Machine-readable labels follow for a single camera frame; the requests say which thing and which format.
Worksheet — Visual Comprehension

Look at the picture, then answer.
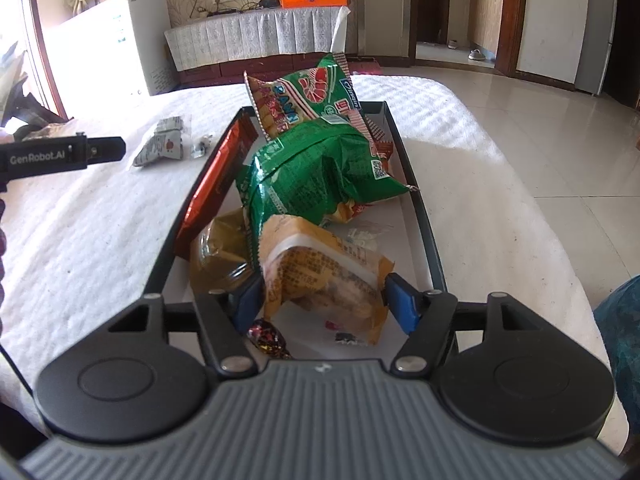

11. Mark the dark yellow snack packet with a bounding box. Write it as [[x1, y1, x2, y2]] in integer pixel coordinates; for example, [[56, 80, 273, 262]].
[[189, 209, 258, 297]]

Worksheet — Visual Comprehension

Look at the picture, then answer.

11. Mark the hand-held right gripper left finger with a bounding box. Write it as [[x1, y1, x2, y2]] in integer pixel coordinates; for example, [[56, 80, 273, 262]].
[[106, 271, 267, 381]]

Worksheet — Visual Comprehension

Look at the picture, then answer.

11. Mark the red-orange snack packet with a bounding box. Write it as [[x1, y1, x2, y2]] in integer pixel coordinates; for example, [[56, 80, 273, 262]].
[[175, 119, 261, 261]]

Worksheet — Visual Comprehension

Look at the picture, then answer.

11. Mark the yellow snack bag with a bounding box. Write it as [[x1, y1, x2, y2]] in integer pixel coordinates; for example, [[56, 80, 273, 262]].
[[259, 214, 396, 347]]

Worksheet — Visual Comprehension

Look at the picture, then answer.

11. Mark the clear pink-printed candy wrapper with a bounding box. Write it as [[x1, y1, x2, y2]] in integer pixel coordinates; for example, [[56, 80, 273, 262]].
[[345, 222, 396, 252]]

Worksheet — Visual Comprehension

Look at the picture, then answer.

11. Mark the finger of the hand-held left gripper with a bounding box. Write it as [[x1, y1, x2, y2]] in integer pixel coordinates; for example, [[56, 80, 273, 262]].
[[0, 132, 127, 181]]

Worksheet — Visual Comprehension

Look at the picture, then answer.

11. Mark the white refrigerator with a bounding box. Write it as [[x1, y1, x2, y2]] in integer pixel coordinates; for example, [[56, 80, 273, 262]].
[[574, 0, 620, 97]]

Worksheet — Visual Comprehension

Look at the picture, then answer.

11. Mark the small black red candy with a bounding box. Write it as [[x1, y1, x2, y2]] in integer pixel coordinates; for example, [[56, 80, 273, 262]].
[[325, 320, 366, 346]]

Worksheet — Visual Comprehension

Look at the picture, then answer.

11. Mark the cloth-covered cabinet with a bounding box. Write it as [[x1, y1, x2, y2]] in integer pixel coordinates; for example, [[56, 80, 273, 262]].
[[164, 6, 351, 73]]

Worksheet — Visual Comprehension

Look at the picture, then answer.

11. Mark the brown gold candy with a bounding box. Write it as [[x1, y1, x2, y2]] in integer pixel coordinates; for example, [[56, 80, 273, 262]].
[[247, 319, 294, 361]]

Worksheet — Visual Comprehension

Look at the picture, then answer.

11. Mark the orange snack packet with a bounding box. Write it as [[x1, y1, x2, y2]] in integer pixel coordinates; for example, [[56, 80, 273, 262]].
[[370, 140, 397, 173]]

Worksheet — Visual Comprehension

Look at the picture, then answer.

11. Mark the grey rectangular tray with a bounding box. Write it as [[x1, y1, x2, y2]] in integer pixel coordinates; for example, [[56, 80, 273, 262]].
[[145, 100, 449, 361]]

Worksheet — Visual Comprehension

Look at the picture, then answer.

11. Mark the green prawn cracker bag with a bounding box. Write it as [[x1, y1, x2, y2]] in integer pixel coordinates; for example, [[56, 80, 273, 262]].
[[243, 52, 381, 142]]

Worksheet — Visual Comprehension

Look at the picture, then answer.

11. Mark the wooden kitchen cabinet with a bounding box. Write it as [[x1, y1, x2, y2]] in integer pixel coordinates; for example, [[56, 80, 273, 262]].
[[470, 0, 503, 56]]

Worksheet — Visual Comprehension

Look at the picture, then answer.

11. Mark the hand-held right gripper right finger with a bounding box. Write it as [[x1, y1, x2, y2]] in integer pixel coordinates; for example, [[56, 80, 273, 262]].
[[384, 271, 534, 380]]

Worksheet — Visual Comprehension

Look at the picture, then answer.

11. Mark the white paper sheet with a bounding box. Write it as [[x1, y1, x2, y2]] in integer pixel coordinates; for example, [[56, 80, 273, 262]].
[[330, 6, 352, 56]]

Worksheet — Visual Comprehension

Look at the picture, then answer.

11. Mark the grey snack packet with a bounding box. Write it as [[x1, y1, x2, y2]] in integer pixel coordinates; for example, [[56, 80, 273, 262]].
[[131, 116, 187, 169]]

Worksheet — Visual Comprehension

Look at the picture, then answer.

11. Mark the small silver wrapper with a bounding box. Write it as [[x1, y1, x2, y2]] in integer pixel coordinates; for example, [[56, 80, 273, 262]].
[[191, 132, 217, 159]]

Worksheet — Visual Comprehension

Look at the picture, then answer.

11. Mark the plain green snack bag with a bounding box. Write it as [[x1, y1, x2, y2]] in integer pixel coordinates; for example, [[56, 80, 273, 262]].
[[235, 122, 422, 271]]

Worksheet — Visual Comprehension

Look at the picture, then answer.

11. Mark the dark teal cloth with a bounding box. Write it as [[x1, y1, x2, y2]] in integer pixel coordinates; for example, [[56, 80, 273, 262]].
[[594, 275, 640, 458]]

